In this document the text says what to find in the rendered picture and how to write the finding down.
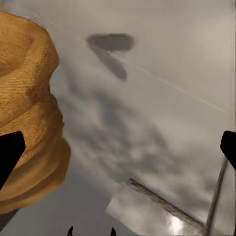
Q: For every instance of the burner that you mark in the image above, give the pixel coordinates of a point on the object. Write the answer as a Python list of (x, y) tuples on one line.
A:
[(223, 217)]

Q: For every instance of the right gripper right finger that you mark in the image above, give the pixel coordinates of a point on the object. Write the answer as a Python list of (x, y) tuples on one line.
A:
[(228, 145)]

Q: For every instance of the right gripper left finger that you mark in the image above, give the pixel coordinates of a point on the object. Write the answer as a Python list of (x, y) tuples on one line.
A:
[(12, 146)]

